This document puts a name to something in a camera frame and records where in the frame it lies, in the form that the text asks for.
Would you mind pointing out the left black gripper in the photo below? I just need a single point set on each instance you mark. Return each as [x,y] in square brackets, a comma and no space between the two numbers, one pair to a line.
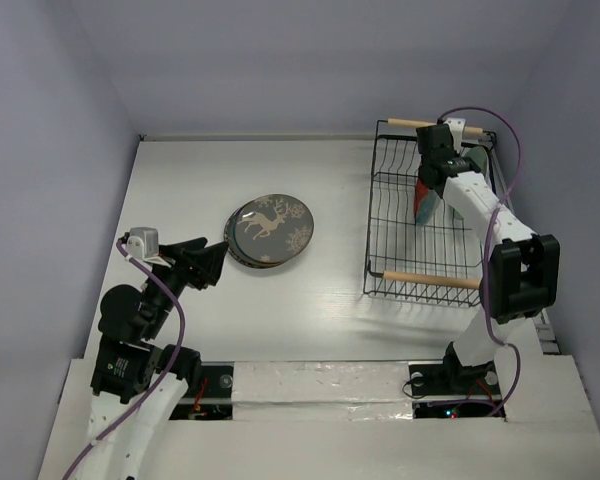
[199,264]

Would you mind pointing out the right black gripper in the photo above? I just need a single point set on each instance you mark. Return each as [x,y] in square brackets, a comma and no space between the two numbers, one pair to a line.
[431,174]

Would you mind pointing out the red teal flower plate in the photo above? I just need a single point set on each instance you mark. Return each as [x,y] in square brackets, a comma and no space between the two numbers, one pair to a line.
[425,205]

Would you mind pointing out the grey deer snowflake plate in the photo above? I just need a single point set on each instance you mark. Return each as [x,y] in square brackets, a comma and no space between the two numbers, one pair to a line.
[274,228]

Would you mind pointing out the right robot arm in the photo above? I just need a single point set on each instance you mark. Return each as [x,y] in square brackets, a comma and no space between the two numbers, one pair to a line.
[520,267]

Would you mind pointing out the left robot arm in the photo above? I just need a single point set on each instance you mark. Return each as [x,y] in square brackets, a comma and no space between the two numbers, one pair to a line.
[142,368]

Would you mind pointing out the green leaf plate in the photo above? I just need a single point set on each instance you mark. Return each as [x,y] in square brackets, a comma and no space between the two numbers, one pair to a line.
[477,157]

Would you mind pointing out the white front platform board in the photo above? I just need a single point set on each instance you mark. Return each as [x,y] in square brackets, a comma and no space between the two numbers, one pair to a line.
[299,420]

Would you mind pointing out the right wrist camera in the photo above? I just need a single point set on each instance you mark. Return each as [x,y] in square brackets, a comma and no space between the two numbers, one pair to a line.
[456,127]

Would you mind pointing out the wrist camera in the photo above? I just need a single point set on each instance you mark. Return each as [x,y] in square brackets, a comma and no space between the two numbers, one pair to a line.
[141,243]
[456,127]

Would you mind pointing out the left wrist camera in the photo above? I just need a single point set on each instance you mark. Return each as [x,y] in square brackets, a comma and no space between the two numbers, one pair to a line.
[141,243]

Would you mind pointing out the black wire dish rack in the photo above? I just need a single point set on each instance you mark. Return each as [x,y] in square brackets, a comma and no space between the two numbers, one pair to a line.
[396,243]

